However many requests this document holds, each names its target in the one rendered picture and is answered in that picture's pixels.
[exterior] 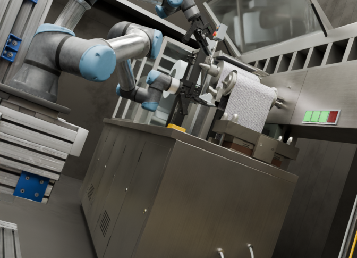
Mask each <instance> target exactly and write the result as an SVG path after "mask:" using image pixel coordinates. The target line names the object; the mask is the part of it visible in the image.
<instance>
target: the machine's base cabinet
mask: <svg viewBox="0 0 357 258"><path fill-rule="evenodd" d="M295 186H296V184H294V183H291V182H289V181H286V180H283V179H281V178H278V177H275V176H272V175H270V174H267V173H265V172H262V171H259V170H257V169H254V168H251V167H249V166H246V165H244V164H241V163H238V162H235V161H232V160H230V159H227V158H225V157H222V156H219V155H217V154H214V153H212V152H209V151H206V150H204V149H201V148H198V147H195V146H193V145H190V144H187V143H185V142H182V141H180V140H177V139H173V138H168V137H164V136H160V135H155V134H151V133H148V132H143V131H139V130H134V129H130V128H126V127H121V126H117V125H114V124H110V123H105V125H104V128H103V130H102V133H101V134H100V137H99V141H98V144H97V146H96V149H95V152H94V154H93V157H92V159H91V162H90V165H89V167H88V170H87V173H86V176H85V178H84V180H83V182H82V186H81V189H80V191H79V196H80V200H81V205H82V209H83V212H84V216H85V219H86V222H87V225H88V229H89V232H90V236H91V240H92V243H93V246H94V249H95V253H96V257H97V258H220V255H218V253H217V251H218V250H219V249H223V250H224V258H251V252H250V250H249V249H248V248H247V246H248V245H249V244H251V245H252V246H253V249H252V251H253V256H254V258H271V257H272V255H273V252H274V249H275V246H276V243H277V240H278V236H279V233H280V231H281V228H282V225H283V222H284V219H285V216H286V213H287V210H288V207H289V204H290V201H291V198H292V195H293V192H294V189H295Z"/></svg>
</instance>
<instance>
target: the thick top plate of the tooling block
mask: <svg viewBox="0 0 357 258"><path fill-rule="evenodd" d="M213 131H214V132H216V133H219V134H221V135H222V134H226V135H227V136H234V137H237V138H239V139H242V140H245V141H247V142H250V143H252V144H256V141H257V139H258V136H259V135H263V136H265V137H268V138H270V139H273V140H275V141H277V142H278V144H277V147H276V150H275V153H277V154H280V155H282V156H284V158H285V159H290V160H296V158H297V155H298V152H299V148H296V147H294V146H291V145H289V144H286V143H284V142H282V141H279V140H277V139H274V138H271V137H269V136H267V135H264V134H262V133H259V132H257V131H255V130H252V129H250V128H247V127H245V126H242V125H240V124H238V123H235V122H233V121H230V120H216V122H215V124H214V127H213Z"/></svg>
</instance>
